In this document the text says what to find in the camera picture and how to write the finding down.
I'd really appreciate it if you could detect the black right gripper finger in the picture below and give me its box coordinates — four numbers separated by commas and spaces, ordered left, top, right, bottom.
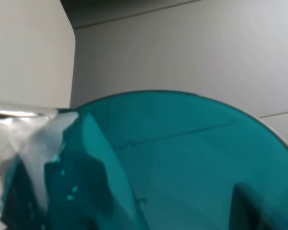
231, 183, 288, 230

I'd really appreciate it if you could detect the teal translucent plastic cup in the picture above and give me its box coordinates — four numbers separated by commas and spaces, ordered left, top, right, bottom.
0, 89, 288, 230

